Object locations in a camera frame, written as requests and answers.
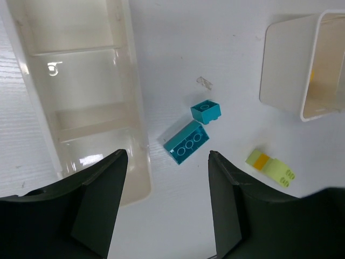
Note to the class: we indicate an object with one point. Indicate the small teal lego brick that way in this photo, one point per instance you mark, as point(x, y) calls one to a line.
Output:
point(206, 111)

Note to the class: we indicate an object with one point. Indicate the narrow white compartment tray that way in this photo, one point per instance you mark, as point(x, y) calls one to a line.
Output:
point(79, 66)

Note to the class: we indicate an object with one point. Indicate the wide white compartment tray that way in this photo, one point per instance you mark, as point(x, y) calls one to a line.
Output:
point(303, 65)

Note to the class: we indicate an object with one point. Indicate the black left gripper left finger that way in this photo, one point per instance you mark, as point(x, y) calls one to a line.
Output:
point(72, 218)

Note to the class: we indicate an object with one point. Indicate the light green lego stack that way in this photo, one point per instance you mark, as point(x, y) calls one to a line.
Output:
point(271, 167)

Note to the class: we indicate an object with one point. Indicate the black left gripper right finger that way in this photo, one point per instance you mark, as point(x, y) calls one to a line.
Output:
point(254, 220)

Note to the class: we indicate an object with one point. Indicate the long teal lego brick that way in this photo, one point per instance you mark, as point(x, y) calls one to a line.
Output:
point(186, 142)

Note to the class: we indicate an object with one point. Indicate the clear tape scrap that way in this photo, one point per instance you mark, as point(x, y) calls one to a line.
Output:
point(204, 82)

